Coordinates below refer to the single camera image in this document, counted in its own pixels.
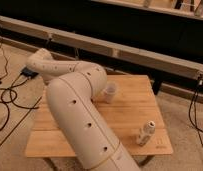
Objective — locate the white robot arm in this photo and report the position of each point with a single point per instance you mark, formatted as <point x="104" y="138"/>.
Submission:
<point x="70" y="88"/>

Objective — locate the low wooden table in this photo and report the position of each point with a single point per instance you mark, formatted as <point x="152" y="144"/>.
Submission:
<point x="133" y="106"/>

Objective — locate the white plastic bottle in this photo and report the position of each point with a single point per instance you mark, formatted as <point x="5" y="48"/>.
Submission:
<point x="145" y="133"/>

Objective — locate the long grey rail beam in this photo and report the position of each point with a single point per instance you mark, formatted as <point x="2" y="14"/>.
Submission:
<point x="138" y="56"/>

